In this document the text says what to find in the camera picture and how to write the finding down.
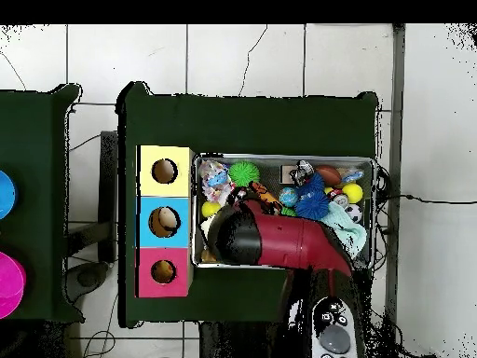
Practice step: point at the blue globe ball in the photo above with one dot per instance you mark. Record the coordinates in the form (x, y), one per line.
(288, 196)

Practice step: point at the large blue spiky toy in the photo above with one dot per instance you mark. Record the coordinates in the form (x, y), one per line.
(313, 206)

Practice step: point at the dark green table cloth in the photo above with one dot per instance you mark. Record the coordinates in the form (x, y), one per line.
(242, 126)

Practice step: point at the dark green side-table cloth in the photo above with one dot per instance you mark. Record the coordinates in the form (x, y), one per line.
(37, 130)

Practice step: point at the black upright panel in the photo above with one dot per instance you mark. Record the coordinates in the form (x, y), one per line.
(109, 194)

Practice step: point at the yellow foam ball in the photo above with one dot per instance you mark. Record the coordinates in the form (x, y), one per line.
(353, 192)

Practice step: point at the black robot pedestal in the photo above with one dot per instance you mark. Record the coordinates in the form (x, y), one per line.
(238, 341)

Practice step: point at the wooden box with three holes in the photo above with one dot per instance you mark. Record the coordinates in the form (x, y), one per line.
(147, 238)

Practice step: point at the yellow duck plush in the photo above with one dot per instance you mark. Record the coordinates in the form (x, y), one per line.
(164, 271)

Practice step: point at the tan ball with black seam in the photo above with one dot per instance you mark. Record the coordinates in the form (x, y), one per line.
(164, 222)

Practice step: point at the crushed clear plastic bottle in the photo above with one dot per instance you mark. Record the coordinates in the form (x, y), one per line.
(218, 179)

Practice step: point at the small brown football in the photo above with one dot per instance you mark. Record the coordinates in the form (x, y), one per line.
(328, 174)

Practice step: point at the grey metal rail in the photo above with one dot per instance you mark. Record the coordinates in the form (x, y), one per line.
(397, 112)

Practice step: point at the silver mesh bin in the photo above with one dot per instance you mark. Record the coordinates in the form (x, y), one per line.
(268, 164)

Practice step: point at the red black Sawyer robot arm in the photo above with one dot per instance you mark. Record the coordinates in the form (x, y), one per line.
(290, 238)

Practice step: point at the cream waffle cloth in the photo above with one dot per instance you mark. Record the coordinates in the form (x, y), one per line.
(207, 225)

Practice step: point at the orange striped tiger plush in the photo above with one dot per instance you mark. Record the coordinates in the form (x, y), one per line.
(266, 195)

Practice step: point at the plain green spiky ball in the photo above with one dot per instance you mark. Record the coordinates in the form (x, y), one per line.
(244, 173)

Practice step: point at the dark grey round base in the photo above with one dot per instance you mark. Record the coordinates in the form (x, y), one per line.
(87, 278)

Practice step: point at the mint green waffle cloth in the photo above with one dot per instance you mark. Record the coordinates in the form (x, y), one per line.
(352, 231)

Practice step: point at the blue bowl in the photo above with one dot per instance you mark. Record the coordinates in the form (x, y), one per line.
(6, 195)

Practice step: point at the pink bowl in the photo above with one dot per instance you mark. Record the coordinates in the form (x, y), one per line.
(9, 285)

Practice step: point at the small blue spiky toy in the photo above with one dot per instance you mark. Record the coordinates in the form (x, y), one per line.
(312, 184)

